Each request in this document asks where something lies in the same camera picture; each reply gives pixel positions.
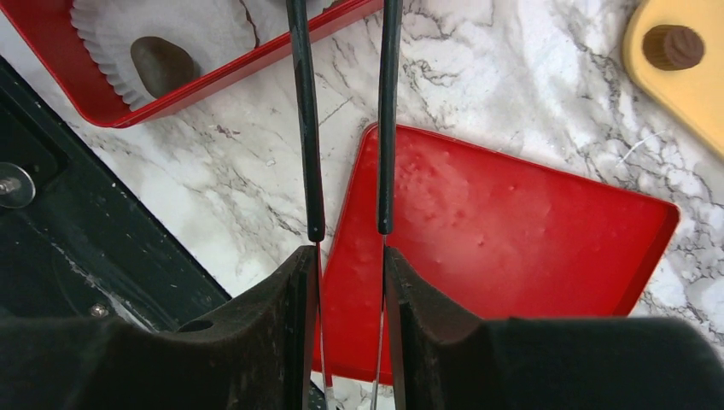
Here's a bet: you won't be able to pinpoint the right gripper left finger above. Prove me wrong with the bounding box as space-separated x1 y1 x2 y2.
1 245 318 409

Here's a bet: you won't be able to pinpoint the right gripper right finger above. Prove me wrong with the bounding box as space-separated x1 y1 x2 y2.
384 248 723 409

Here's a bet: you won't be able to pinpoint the dark oval chocolate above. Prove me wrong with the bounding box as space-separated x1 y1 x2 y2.
130 36 201 98

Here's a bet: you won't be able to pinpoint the black tweezers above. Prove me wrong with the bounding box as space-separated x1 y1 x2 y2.
284 0 405 410

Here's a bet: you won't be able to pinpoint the round brown chocolate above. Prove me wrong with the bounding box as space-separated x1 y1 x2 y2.
642 25 705 71

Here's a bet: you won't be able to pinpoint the red chocolate box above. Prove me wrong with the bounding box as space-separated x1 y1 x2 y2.
0 0 386 129

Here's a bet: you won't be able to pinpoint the red box lid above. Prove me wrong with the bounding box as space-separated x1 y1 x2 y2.
312 126 680 384

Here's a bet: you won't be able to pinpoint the white paper cup liner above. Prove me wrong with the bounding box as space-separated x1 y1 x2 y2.
70 1 258 111

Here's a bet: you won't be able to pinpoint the yellow plastic tray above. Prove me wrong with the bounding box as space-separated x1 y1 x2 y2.
622 1 723 156

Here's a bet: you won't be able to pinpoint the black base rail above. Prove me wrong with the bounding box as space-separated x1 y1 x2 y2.
1 61 230 331

